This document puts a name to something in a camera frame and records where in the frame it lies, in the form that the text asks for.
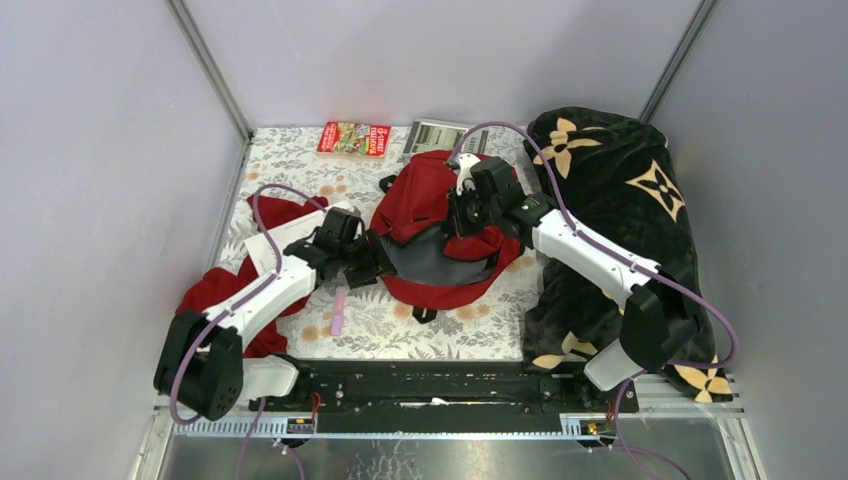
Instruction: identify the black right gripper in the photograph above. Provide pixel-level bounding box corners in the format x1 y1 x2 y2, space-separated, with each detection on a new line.
442 183 500 241

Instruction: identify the red student backpack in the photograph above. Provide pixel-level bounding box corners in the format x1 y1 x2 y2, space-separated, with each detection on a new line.
370 150 524 324

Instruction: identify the grey photo cover book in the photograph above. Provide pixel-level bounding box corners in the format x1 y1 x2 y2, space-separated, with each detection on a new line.
401 119 489 162

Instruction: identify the red treehouse paperback book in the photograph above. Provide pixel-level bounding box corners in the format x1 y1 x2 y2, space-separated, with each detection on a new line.
316 121 392 159

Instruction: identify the white palm leaf book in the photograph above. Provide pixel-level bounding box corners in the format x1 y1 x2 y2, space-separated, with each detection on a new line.
244 196 358 275

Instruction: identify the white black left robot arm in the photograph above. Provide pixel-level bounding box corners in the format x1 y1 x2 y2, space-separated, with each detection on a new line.
153 203 396 424

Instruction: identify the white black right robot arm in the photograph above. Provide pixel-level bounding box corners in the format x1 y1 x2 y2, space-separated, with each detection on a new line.
447 153 703 412

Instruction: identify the pink marker pen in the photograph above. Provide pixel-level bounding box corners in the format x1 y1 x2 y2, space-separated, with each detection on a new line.
331 286 348 337

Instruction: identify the black blanket with tan flowers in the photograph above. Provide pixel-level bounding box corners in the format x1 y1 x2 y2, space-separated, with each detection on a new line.
522 106 698 372

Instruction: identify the red cloth garment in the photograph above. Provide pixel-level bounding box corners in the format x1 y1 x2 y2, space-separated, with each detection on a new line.
176 195 329 358

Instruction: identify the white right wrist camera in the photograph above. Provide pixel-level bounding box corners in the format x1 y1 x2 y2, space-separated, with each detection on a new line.
454 153 481 196

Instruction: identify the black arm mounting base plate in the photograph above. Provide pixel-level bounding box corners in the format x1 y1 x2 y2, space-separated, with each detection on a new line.
265 360 616 436

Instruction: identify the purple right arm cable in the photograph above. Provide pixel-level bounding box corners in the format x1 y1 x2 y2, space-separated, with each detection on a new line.
453 121 741 480

